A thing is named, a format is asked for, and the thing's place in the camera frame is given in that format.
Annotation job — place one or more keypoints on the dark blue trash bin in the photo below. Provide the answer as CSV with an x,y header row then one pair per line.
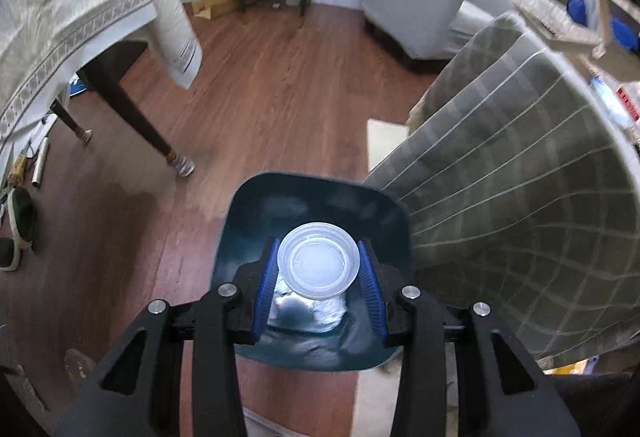
x,y
260,217

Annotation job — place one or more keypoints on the green slipper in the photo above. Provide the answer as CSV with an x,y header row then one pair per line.
x,y
7,254
22,217

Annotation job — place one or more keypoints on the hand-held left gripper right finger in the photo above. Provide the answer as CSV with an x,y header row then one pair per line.
x,y
372,297

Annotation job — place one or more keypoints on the grey checked tablecloth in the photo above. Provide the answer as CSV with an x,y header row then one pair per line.
x,y
500,197

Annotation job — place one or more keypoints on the clear plastic cup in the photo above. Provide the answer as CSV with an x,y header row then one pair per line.
x,y
318,264

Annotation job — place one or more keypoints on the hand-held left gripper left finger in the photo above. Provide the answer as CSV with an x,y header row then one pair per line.
x,y
265,292

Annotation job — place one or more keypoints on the dark wooden side table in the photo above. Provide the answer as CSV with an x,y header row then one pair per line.
x,y
130,112

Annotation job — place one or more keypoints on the silver foil roll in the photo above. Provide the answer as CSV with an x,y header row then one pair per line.
x,y
40,164

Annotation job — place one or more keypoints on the beige lace desk cloth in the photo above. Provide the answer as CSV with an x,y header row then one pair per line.
x,y
545,9

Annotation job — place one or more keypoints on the blue face mask pack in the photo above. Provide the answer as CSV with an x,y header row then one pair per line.
x,y
607,99

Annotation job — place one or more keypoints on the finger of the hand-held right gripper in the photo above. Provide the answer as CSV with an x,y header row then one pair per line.
x,y
577,11
622,31

